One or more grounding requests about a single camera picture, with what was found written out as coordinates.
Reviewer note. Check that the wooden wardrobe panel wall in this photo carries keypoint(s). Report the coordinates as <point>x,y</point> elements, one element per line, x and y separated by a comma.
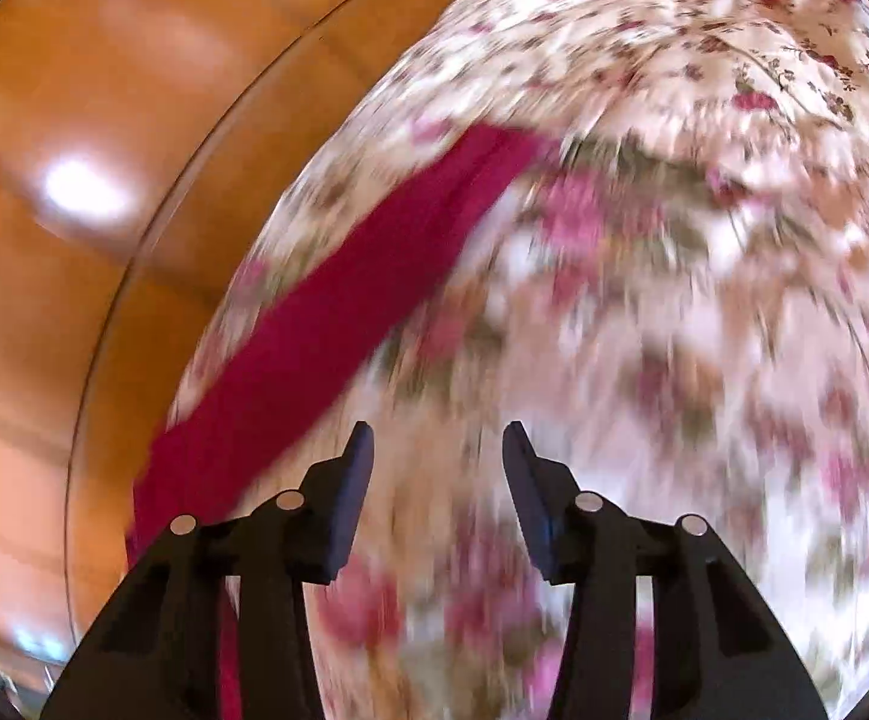
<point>142,143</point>

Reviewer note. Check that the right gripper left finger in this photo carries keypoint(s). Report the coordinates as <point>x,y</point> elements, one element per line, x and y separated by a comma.
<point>153,652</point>

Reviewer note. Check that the floral quilted bedspread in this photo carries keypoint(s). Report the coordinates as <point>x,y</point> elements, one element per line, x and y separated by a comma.
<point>677,308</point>

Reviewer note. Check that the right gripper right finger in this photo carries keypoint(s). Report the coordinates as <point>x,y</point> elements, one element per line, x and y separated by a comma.
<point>719,652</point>

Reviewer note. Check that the dark red knit garment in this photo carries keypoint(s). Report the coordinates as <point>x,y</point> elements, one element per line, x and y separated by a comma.
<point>340,341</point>

